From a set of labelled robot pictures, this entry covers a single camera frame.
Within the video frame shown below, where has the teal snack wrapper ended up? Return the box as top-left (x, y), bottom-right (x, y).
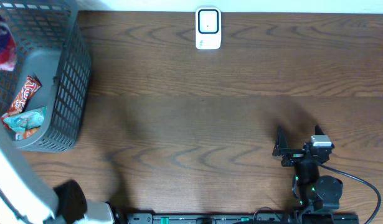
top-left (3, 106), bottom-right (47, 133)

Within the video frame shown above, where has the red orange chocolate bar wrapper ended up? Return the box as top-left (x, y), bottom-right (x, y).
top-left (0, 75), bottom-right (42, 122)

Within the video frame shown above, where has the purple red noodle packet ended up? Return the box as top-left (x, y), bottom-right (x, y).
top-left (0, 16), bottom-right (17, 72)

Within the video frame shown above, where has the small orange box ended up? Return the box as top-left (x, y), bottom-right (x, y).
top-left (15, 128), bottom-right (39, 141)

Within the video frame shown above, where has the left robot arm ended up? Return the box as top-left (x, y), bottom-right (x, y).
top-left (0, 120), bottom-right (115, 223)

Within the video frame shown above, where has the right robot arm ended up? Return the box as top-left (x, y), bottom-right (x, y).
top-left (272, 126), bottom-right (343, 214)

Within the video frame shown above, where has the dark grey plastic basket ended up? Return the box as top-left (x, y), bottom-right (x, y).
top-left (0, 0), bottom-right (92, 152)

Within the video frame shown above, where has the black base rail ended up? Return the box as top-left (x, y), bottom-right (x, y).
top-left (125, 213), bottom-right (359, 224)

